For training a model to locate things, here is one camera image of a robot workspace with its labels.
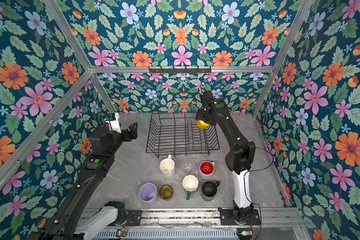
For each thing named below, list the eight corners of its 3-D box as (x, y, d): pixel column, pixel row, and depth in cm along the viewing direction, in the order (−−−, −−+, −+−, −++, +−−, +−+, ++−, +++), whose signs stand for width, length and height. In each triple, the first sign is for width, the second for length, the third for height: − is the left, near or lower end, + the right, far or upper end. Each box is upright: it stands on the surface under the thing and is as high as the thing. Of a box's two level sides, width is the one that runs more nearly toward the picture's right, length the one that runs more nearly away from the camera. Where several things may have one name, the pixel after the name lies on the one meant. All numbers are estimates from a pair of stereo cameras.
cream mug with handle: (162, 177, 89) (159, 170, 80) (164, 162, 95) (161, 154, 86) (175, 177, 89) (173, 170, 80) (176, 162, 95) (174, 154, 86)
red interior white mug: (199, 179, 88) (200, 174, 82) (199, 166, 94) (199, 160, 87) (214, 179, 88) (216, 174, 82) (212, 166, 94) (214, 160, 87)
